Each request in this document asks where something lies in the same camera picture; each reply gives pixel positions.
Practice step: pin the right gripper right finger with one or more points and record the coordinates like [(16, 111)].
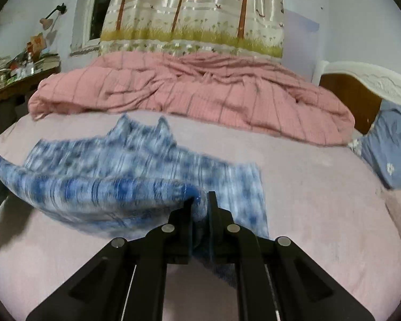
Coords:
[(276, 279)]

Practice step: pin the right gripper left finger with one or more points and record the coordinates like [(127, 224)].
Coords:
[(126, 279)]

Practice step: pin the blue plaid shirt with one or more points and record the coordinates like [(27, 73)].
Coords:
[(128, 181)]

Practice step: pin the blue floral pillow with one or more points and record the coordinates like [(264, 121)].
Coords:
[(380, 148)]

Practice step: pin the pink checked duvet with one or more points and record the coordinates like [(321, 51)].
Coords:
[(240, 92)]

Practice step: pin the white and brown headboard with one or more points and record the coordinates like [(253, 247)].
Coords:
[(360, 86)]

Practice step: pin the dark wooden desk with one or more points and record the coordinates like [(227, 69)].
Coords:
[(25, 85)]

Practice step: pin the clear plastic bottle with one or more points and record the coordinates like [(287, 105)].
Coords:
[(29, 68)]

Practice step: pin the orange paper bag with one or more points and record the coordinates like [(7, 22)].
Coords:
[(36, 44)]

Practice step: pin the tree print curtain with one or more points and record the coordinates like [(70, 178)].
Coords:
[(179, 27)]

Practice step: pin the white framed window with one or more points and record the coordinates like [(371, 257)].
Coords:
[(81, 41)]

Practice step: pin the pink wall lamp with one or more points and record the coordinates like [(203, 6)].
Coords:
[(47, 21)]

